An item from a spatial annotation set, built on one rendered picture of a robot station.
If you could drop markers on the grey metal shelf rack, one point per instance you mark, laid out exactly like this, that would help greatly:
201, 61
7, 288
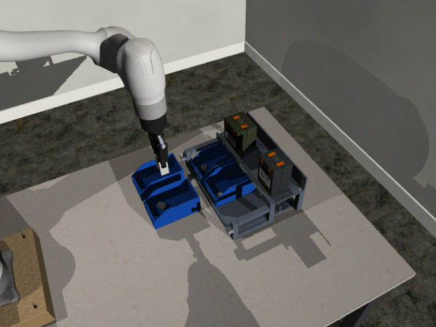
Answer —
255, 209

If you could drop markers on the dark green case with handle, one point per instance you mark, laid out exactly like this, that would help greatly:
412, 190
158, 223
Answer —
240, 131

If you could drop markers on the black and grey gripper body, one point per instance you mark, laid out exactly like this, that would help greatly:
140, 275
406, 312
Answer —
154, 127

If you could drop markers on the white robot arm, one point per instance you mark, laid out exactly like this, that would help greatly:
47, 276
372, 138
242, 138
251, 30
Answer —
140, 69

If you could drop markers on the black case with orange latches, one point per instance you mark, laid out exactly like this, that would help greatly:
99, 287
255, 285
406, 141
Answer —
274, 171

